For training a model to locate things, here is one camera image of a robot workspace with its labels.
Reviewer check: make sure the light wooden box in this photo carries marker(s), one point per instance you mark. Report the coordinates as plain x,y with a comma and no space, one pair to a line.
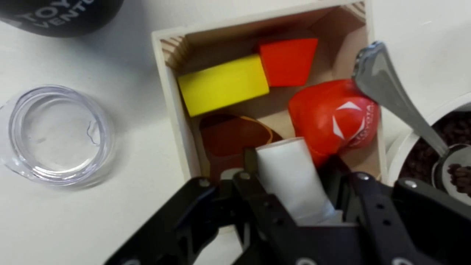
340,28

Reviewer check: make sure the clear plastic lid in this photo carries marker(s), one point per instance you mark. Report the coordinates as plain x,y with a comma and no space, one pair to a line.
57,137

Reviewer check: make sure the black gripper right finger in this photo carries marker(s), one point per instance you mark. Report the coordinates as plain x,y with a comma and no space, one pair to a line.
409,222

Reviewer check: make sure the yellow block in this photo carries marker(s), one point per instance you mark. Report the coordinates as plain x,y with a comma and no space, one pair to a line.
223,84

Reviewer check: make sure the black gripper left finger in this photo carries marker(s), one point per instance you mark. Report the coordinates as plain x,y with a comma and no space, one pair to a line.
189,219

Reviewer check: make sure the black mug with lettering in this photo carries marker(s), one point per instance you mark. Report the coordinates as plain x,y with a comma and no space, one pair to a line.
58,17

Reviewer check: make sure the metal spoon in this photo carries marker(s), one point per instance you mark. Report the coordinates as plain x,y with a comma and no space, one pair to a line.
376,78

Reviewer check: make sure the orange block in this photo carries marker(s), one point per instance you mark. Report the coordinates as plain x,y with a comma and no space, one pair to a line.
288,61

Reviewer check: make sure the red round toy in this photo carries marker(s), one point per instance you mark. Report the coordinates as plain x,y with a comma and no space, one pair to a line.
332,116

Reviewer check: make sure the dark red disc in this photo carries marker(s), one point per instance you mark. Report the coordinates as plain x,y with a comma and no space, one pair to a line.
226,137

